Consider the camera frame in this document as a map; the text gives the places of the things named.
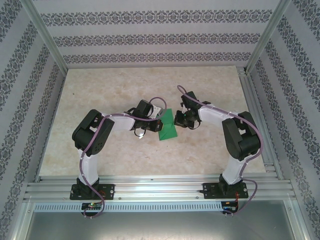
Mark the grey metal panel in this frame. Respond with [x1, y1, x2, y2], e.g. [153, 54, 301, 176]
[24, 211, 301, 240]

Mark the aluminium mounting rail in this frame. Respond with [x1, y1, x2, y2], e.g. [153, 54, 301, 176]
[23, 174, 297, 202]

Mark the aluminium side rail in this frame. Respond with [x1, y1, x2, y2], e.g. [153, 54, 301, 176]
[237, 66, 285, 181]

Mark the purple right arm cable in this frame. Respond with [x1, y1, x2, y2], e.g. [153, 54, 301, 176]
[176, 84, 263, 216]

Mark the black left gripper cable loop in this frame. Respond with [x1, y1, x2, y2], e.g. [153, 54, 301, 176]
[133, 126, 149, 138]

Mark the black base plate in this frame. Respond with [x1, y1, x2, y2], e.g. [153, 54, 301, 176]
[202, 182, 248, 200]
[70, 183, 116, 201]

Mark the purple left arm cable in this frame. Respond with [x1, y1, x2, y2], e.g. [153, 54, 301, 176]
[78, 96, 168, 220]

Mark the controller board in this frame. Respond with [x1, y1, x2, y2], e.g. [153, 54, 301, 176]
[81, 201, 104, 211]
[221, 200, 239, 210]

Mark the black right gripper cable loop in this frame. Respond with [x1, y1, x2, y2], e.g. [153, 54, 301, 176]
[189, 119, 202, 131]

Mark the left controller board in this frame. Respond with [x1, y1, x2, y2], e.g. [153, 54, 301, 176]
[81, 201, 104, 211]

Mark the slotted grey cable duct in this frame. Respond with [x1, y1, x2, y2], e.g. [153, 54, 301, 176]
[33, 201, 240, 213]

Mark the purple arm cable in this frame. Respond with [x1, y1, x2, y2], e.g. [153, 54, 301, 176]
[78, 96, 168, 220]
[176, 84, 263, 216]

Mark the green paper sheet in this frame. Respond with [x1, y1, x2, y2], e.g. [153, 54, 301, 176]
[158, 108, 179, 141]

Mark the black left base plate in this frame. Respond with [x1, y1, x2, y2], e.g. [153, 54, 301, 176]
[70, 183, 116, 201]

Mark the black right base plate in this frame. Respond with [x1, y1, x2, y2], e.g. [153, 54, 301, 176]
[202, 182, 248, 200]

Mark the aluminium frame post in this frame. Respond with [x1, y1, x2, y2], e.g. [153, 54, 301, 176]
[245, 0, 293, 74]
[21, 0, 69, 73]

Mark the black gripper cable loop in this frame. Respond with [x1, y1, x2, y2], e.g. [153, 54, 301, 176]
[133, 126, 149, 138]
[189, 119, 202, 131]

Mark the right controller board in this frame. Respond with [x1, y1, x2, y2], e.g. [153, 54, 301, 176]
[221, 200, 239, 210]

